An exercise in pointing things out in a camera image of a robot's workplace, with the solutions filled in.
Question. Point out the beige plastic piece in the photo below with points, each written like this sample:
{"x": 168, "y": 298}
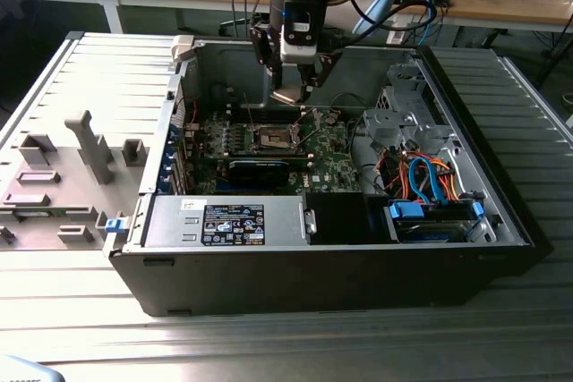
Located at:
{"x": 182, "y": 48}

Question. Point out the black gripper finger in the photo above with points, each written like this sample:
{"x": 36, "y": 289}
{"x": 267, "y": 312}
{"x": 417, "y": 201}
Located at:
{"x": 266, "y": 48}
{"x": 324, "y": 64}

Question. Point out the pale grey device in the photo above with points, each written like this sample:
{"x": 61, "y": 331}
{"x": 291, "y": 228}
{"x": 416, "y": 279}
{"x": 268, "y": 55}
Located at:
{"x": 22, "y": 370}

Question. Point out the CPU socket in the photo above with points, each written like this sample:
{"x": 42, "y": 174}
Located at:
{"x": 273, "y": 138}

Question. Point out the green motherboard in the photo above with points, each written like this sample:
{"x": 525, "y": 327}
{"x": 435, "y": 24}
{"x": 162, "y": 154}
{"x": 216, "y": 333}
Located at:
{"x": 331, "y": 163}

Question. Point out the hard disk blue carrier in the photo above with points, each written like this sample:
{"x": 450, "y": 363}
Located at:
{"x": 405, "y": 212}

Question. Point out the silver metal drive cage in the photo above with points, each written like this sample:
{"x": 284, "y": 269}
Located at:
{"x": 389, "y": 124}

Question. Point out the black graphics card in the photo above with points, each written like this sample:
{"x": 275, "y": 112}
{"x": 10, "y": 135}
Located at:
{"x": 257, "y": 172}

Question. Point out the silver CPU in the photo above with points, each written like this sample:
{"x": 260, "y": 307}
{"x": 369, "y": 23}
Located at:
{"x": 286, "y": 95}

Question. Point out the blue plastic clip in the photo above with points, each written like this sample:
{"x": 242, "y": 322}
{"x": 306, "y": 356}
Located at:
{"x": 115, "y": 225}

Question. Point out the black metal frame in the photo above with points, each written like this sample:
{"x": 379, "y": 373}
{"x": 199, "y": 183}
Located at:
{"x": 555, "y": 48}

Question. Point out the grey parts rack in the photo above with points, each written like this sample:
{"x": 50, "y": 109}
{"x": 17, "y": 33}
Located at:
{"x": 67, "y": 203}

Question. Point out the black PC case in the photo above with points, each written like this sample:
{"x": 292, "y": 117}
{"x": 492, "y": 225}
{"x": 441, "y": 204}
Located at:
{"x": 313, "y": 279}

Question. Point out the grey power supply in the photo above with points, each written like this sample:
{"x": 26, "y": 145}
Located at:
{"x": 170, "y": 221}

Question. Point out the black RAM slot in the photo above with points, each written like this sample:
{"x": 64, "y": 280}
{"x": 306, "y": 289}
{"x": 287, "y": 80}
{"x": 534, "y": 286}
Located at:
{"x": 268, "y": 156}
{"x": 239, "y": 113}

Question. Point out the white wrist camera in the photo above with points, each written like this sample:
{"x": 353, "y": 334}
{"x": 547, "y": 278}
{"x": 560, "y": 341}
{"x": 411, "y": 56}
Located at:
{"x": 297, "y": 53}

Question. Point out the white labelled object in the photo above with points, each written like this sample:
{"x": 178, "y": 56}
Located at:
{"x": 396, "y": 33}

